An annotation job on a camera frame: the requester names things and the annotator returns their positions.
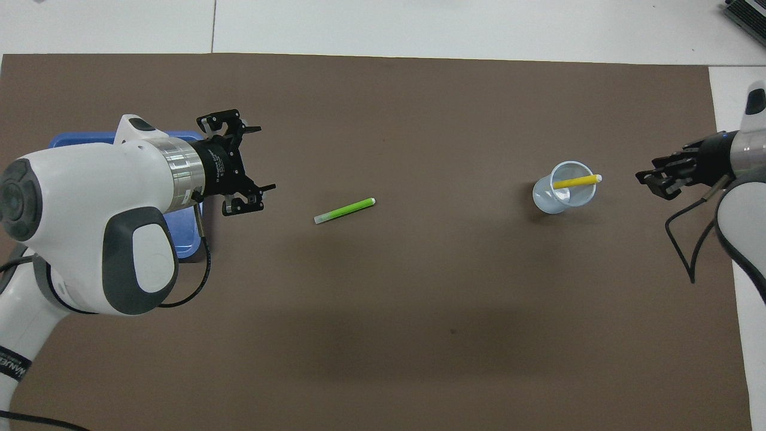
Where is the yellow pen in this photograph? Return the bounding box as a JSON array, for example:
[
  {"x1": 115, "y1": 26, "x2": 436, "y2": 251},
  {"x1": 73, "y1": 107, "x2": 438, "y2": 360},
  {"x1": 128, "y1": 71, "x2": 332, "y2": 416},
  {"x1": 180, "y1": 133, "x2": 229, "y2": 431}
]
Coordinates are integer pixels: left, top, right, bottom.
[{"x1": 552, "y1": 174, "x2": 603, "y2": 190}]

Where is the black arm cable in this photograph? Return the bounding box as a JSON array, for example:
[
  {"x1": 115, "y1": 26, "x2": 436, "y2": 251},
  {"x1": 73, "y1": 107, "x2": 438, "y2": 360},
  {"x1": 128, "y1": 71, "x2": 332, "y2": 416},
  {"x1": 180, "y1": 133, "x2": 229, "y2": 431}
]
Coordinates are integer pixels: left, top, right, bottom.
[
  {"x1": 0, "y1": 192, "x2": 213, "y2": 431},
  {"x1": 665, "y1": 174, "x2": 734, "y2": 285}
]

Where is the blue plastic tray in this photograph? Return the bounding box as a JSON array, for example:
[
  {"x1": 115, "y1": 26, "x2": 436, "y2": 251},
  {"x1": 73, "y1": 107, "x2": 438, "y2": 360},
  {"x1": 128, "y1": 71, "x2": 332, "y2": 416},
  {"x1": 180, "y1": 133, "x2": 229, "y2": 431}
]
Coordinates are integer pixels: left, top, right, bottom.
[{"x1": 49, "y1": 130, "x2": 204, "y2": 263}]

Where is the clear plastic cup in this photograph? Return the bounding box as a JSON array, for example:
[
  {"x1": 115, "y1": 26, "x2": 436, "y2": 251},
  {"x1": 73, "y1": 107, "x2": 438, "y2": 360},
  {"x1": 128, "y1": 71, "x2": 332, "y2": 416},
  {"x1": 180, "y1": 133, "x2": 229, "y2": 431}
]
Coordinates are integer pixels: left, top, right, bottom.
[{"x1": 532, "y1": 160, "x2": 598, "y2": 215}]

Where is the grey ribbed device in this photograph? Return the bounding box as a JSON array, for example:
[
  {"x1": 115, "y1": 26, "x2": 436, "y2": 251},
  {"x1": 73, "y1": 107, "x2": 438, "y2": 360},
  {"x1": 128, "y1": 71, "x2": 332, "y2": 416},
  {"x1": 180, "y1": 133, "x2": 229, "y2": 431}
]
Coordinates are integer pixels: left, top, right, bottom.
[{"x1": 723, "y1": 0, "x2": 766, "y2": 47}]

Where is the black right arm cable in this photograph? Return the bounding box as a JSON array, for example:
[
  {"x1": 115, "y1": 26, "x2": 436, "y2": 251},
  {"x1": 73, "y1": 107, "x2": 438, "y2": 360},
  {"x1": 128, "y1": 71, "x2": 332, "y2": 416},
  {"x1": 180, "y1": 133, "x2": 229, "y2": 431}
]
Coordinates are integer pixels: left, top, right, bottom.
[{"x1": 665, "y1": 174, "x2": 734, "y2": 285}]

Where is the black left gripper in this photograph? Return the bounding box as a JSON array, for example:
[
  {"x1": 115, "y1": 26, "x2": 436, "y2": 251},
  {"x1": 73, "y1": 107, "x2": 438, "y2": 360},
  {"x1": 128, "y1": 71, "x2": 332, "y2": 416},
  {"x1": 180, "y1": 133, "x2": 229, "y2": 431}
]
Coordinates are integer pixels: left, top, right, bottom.
[{"x1": 191, "y1": 108, "x2": 278, "y2": 218}]

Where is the brown table mat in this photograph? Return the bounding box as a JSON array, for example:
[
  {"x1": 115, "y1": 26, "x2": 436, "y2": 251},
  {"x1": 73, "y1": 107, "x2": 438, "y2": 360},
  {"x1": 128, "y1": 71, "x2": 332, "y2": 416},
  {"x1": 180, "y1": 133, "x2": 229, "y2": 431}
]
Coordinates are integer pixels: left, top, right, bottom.
[{"x1": 0, "y1": 53, "x2": 753, "y2": 431}]

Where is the green pen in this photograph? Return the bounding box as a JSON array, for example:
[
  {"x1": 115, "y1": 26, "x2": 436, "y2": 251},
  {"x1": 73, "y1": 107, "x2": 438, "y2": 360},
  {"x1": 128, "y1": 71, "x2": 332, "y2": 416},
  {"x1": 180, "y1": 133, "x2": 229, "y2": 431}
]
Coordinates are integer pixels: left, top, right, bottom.
[{"x1": 314, "y1": 197, "x2": 376, "y2": 225}]

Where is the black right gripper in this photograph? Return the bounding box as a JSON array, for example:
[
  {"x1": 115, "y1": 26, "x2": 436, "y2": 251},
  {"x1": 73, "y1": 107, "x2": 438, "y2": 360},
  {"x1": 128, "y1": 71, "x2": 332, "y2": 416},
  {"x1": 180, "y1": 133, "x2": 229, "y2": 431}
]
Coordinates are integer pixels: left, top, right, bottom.
[{"x1": 634, "y1": 130, "x2": 738, "y2": 200}]

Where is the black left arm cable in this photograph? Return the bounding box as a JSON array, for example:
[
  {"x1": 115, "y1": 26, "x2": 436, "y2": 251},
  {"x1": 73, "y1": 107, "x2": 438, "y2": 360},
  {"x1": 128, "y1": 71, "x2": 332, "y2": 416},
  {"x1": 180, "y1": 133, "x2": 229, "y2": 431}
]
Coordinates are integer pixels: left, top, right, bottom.
[{"x1": 0, "y1": 192, "x2": 213, "y2": 431}]

